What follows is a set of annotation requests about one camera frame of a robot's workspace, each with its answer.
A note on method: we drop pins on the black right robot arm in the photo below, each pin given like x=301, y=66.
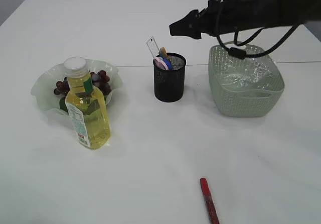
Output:
x=272, y=13

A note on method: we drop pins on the pink scissors with cover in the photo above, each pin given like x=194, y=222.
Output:
x=159, y=62

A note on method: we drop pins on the green plastic woven basket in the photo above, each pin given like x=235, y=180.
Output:
x=241, y=104

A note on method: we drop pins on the clear plastic ruler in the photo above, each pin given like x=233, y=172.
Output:
x=153, y=47

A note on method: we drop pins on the clear plastic sheet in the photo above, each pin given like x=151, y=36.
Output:
x=251, y=73

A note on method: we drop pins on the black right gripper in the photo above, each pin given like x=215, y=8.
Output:
x=222, y=17

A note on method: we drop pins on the blue scissors with cover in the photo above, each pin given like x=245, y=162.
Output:
x=167, y=66

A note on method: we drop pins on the black mesh pen cup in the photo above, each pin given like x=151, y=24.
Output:
x=169, y=84

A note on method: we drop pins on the pale green wavy plate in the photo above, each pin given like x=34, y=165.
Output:
x=43, y=89

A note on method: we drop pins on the red glitter pen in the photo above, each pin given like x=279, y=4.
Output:
x=208, y=201

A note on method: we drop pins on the purple grape bunch with leaves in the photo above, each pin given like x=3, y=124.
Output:
x=100, y=80

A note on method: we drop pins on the silver glitter pen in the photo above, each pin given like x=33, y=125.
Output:
x=166, y=58

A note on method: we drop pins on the gold glitter pen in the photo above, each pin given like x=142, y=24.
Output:
x=162, y=52

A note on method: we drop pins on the yellow tea drink bottle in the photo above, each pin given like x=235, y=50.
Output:
x=86, y=105

